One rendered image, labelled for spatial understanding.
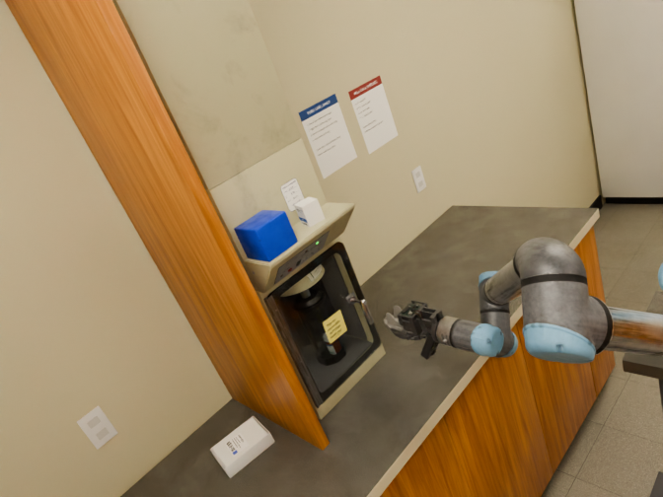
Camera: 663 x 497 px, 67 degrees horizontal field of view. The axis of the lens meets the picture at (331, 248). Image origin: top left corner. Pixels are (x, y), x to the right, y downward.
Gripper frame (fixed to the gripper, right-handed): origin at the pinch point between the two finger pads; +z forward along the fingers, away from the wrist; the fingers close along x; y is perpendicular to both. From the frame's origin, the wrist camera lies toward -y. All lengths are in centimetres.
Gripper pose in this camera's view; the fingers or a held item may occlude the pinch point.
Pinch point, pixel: (388, 321)
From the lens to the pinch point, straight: 149.8
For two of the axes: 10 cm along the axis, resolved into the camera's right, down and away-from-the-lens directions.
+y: -3.4, -8.5, -4.0
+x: -6.6, 5.2, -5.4
